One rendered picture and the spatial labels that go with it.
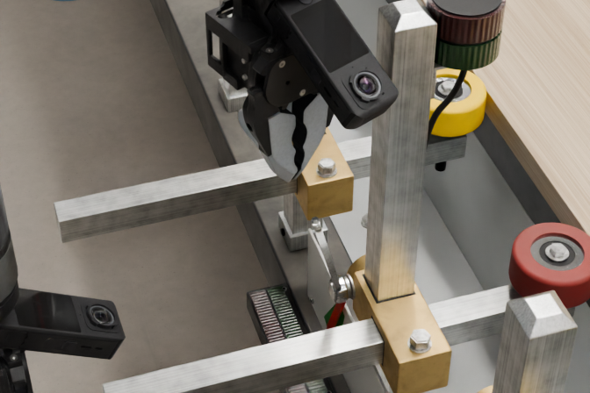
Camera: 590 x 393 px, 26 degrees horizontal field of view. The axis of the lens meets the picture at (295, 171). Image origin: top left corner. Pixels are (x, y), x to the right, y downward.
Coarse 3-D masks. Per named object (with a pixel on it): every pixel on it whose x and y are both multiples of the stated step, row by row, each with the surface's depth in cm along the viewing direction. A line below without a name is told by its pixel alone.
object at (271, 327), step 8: (256, 296) 138; (264, 296) 138; (256, 304) 137; (264, 304) 137; (256, 312) 136; (264, 312) 136; (272, 312) 136; (264, 320) 135; (272, 320) 135; (264, 328) 135; (272, 328) 135; (280, 328) 135; (272, 336) 134; (280, 336) 134; (304, 384) 129; (296, 392) 128; (304, 392) 128
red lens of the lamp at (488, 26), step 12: (504, 0) 97; (432, 12) 97; (444, 12) 96; (504, 12) 97; (444, 24) 96; (456, 24) 96; (468, 24) 95; (480, 24) 95; (492, 24) 96; (444, 36) 97; (456, 36) 96; (468, 36) 96; (480, 36) 96; (492, 36) 97
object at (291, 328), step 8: (272, 288) 139; (280, 288) 139; (272, 296) 138; (280, 296) 138; (280, 304) 137; (288, 304) 137; (280, 312) 136; (288, 312) 136; (280, 320) 135; (288, 320) 135; (296, 320) 135; (288, 328) 135; (296, 328) 135; (288, 336) 134; (296, 336) 134; (312, 384) 129; (320, 384) 129; (312, 392) 128; (320, 392) 128
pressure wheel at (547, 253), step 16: (544, 224) 117; (560, 224) 117; (528, 240) 115; (544, 240) 116; (560, 240) 116; (576, 240) 115; (512, 256) 115; (528, 256) 114; (544, 256) 114; (560, 256) 114; (576, 256) 114; (512, 272) 115; (528, 272) 113; (544, 272) 112; (560, 272) 112; (576, 272) 112; (528, 288) 113; (544, 288) 112; (560, 288) 112; (576, 288) 112; (576, 304) 114
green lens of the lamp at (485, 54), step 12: (444, 48) 97; (456, 48) 97; (468, 48) 97; (480, 48) 97; (492, 48) 98; (444, 60) 98; (456, 60) 98; (468, 60) 98; (480, 60) 98; (492, 60) 99
